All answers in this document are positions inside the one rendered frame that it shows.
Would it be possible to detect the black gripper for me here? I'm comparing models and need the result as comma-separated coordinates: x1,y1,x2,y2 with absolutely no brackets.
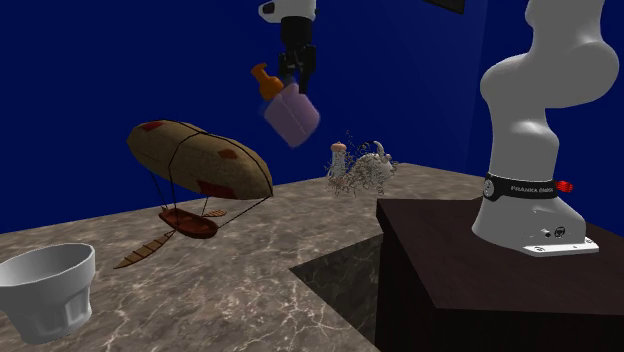
278,15,318,95

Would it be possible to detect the purple bottle orange cap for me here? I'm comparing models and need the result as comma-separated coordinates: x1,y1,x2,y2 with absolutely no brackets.
250,62,322,149

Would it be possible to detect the small white bottle peach cap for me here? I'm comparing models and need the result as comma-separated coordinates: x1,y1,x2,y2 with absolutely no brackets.
329,141,349,180

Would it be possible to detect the pale curly tangled figure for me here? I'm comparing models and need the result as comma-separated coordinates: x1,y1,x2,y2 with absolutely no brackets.
325,130,399,198

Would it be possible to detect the brown airship model with boat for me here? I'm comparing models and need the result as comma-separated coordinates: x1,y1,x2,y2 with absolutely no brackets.
113,119,275,271

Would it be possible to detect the dark brown robot stand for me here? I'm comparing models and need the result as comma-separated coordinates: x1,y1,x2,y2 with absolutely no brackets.
374,196,624,352

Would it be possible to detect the white bowl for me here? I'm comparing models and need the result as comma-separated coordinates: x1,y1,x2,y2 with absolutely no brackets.
0,242,97,346

